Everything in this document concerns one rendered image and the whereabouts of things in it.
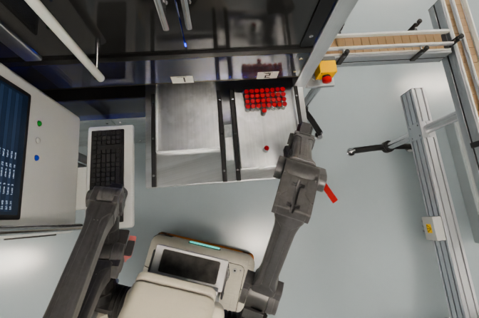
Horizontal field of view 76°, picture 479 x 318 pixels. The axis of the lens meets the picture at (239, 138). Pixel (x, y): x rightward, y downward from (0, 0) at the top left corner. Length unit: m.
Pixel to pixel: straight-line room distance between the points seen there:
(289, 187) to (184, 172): 0.72
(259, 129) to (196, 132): 0.27
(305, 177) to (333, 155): 1.68
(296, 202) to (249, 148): 0.70
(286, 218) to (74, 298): 0.41
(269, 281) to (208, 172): 0.59
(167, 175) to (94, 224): 0.58
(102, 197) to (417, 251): 2.13
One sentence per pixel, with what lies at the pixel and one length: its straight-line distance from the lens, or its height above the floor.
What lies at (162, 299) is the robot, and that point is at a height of 1.34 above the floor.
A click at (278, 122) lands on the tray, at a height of 0.88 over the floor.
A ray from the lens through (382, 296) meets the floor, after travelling 2.43.
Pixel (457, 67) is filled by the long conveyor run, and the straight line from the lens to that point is 1.75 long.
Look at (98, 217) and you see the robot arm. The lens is 0.78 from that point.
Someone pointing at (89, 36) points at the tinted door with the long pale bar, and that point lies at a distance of 1.06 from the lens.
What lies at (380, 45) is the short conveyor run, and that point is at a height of 0.97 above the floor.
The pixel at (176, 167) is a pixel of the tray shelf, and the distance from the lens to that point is 1.29.
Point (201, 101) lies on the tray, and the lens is 1.36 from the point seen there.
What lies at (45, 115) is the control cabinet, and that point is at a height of 1.07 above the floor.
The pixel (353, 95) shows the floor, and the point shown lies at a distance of 2.53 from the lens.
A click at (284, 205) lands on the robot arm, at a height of 1.54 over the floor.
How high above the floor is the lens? 2.14
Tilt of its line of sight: 75 degrees down
